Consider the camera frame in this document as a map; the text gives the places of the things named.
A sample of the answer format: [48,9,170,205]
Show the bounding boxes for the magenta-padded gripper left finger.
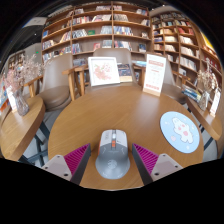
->
[41,143,92,186]

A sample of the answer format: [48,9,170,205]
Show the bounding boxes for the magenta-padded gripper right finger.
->
[131,143,184,186]

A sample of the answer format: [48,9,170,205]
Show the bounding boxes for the grey computer mouse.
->
[95,129,131,181]

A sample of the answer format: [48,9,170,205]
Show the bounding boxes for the round light blue mouse pad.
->
[159,111,201,155]

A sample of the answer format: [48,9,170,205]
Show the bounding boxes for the round wooden side table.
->
[0,96,50,166]

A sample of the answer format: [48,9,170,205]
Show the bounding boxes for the oval wooden side table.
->
[185,96,223,158]

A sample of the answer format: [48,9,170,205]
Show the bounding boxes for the stack of dark books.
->
[181,84,203,103]

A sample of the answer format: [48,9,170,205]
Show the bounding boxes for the glass vase pink flowers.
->
[2,54,45,117]

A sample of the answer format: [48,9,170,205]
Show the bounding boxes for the glass vase dried flowers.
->
[196,59,220,112]

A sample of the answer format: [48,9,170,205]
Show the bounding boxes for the white red sign wooden base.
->
[142,53,167,98]

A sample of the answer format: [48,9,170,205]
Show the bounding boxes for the small white table sign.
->
[5,85,19,114]
[208,88,222,118]

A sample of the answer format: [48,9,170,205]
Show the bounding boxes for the upright dark book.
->
[117,63,134,84]

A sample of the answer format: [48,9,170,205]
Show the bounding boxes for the white framed floral print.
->
[87,56,121,88]

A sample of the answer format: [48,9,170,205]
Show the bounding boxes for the light blue book stack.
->
[132,60,148,68]

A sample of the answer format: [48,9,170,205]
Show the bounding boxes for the small distant bookshelf unit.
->
[7,50,26,71]

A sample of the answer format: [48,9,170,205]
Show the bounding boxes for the tall wooden bookshelf unit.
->
[149,11,223,101]

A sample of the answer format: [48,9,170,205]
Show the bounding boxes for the wide wooden bookshelf unit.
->
[40,3,152,66]

